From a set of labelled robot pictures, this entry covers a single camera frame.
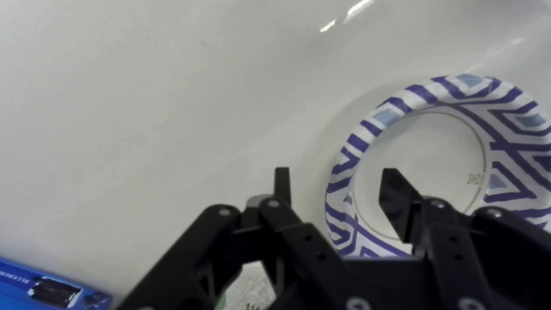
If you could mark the printed paper sheet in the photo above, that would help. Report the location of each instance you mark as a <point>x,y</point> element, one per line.
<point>249,288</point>

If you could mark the blue patterned paper plate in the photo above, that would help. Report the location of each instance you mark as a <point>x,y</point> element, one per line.
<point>508,129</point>

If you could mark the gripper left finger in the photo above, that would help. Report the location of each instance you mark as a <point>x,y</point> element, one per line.
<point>280,232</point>

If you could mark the blue box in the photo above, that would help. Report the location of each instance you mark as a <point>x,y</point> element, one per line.
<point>38,288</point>

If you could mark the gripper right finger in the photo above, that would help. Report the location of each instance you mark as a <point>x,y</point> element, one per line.
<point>447,241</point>

